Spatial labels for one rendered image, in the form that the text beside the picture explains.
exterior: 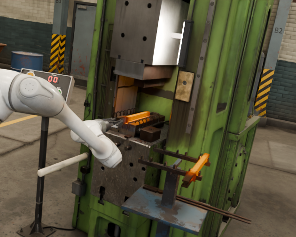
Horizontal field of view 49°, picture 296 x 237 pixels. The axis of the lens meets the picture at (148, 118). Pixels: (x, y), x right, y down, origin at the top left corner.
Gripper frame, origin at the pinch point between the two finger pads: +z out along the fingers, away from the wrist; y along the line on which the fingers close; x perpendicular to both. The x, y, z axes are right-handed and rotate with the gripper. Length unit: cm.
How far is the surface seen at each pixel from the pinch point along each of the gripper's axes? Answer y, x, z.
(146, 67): 7.7, 32.8, 9.0
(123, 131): -0.4, -8.3, 5.1
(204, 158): 56, -5, -6
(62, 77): -48, 17, 0
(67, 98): -39.3, 5.1, -3.7
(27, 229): -64, -100, -8
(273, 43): -2, 65, 571
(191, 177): 60, -4, -35
